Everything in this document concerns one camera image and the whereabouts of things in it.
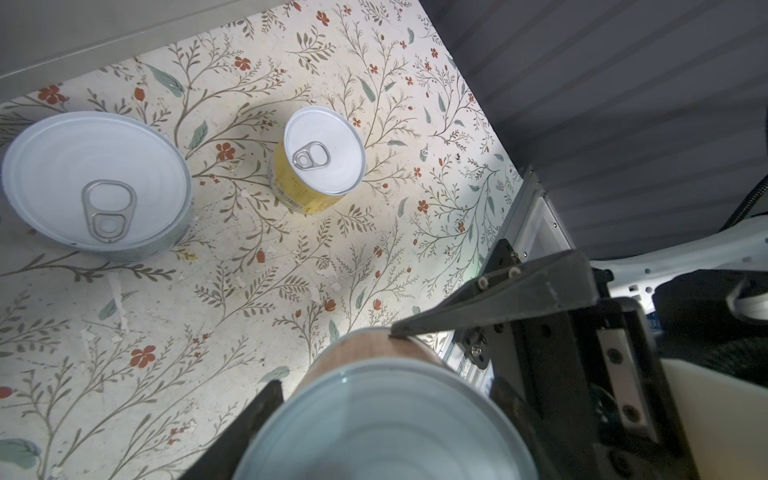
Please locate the yellow label ring-pull can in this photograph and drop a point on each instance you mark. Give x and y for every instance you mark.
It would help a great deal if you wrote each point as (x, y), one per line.
(319, 160)

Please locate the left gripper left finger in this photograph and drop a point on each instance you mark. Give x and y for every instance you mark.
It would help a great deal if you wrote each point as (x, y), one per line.
(221, 459)

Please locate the teal label can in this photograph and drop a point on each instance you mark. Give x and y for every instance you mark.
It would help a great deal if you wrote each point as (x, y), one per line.
(101, 183)

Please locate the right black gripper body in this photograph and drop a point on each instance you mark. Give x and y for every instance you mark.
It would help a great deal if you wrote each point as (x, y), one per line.
(587, 392)

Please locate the beige metal cabinet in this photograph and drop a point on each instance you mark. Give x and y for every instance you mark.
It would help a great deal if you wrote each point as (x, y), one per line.
(47, 42)

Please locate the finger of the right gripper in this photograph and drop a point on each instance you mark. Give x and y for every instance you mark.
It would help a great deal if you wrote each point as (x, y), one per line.
(557, 283)

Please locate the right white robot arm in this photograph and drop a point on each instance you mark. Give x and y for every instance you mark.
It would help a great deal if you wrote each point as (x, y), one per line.
(705, 302)

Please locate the salmon label can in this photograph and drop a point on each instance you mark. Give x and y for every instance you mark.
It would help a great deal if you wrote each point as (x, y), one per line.
(372, 406)

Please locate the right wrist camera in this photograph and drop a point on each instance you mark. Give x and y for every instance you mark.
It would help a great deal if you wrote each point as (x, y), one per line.
(724, 419)

